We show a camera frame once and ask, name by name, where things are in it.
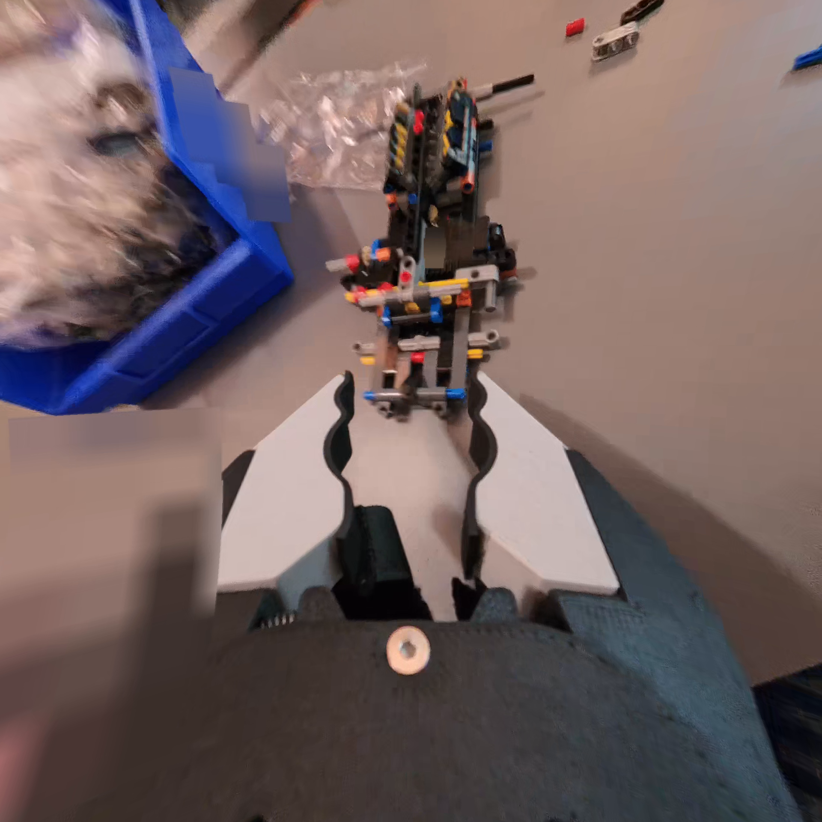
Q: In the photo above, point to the blue lego piece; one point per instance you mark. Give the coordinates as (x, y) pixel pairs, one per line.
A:
(808, 58)

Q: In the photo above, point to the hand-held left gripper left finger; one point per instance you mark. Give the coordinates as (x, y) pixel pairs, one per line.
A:
(282, 501)

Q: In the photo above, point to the lego car chassis assembly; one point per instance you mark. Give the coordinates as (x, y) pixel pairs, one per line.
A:
(462, 241)

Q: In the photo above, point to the clear plastic bag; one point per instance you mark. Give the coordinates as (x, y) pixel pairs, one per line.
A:
(334, 128)

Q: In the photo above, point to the blue plastic bin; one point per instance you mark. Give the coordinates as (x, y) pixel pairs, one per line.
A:
(212, 302)

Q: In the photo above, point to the small red lego piece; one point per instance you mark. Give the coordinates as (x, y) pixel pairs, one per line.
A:
(575, 27)

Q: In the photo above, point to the pile of clear parts bags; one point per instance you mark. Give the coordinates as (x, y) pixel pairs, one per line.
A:
(64, 192)

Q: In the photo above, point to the light grey lego beam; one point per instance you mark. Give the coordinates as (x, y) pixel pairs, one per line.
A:
(615, 42)

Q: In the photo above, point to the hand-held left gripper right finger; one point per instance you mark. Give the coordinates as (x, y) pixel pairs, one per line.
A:
(539, 514)

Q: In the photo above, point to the black lego piece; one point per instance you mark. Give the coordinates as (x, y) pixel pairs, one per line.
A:
(642, 8)

